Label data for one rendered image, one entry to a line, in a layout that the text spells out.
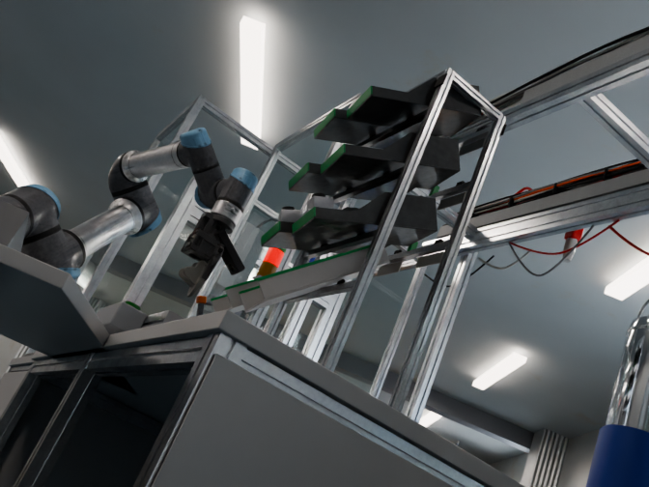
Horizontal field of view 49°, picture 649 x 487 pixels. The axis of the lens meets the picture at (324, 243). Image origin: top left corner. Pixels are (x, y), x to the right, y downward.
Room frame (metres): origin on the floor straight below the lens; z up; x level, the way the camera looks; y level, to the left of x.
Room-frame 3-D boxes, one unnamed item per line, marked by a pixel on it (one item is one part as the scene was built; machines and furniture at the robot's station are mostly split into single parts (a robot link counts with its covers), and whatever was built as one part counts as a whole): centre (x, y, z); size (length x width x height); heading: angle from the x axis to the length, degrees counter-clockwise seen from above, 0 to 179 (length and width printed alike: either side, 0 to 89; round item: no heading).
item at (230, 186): (1.70, 0.26, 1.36); 0.09 x 0.08 x 0.11; 38
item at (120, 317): (1.74, 0.38, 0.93); 0.21 x 0.07 x 0.06; 24
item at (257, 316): (1.98, 0.09, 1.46); 0.03 x 0.03 x 1.00; 24
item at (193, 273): (1.68, 0.26, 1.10); 0.06 x 0.03 x 0.09; 114
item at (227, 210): (1.70, 0.26, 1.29); 0.08 x 0.08 x 0.05
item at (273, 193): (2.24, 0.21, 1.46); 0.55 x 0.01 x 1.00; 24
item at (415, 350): (1.47, -0.11, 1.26); 0.36 x 0.21 x 0.80; 24
